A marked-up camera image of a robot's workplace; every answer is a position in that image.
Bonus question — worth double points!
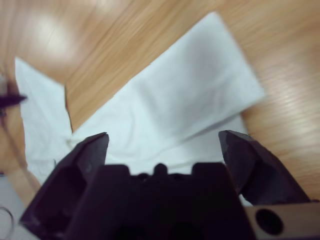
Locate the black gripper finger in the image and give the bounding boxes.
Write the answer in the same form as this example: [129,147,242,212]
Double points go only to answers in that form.
[217,129,312,208]
[19,131,110,240]
[0,92,28,107]

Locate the white t-shirt with small logo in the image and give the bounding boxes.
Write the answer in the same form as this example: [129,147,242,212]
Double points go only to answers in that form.
[14,11,266,201]

